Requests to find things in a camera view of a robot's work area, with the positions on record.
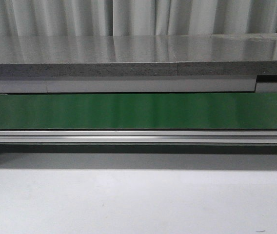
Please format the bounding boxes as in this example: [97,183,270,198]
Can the green conveyor belt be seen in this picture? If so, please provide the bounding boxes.
[0,93,277,130]

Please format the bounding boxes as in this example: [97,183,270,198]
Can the dark grey stone counter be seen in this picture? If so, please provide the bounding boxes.
[0,33,277,95]

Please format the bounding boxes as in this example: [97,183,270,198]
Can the white pleated curtain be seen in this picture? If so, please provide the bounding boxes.
[0,0,277,36]

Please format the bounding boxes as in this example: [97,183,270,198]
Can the aluminium conveyor frame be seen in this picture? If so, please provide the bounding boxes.
[0,130,277,171]

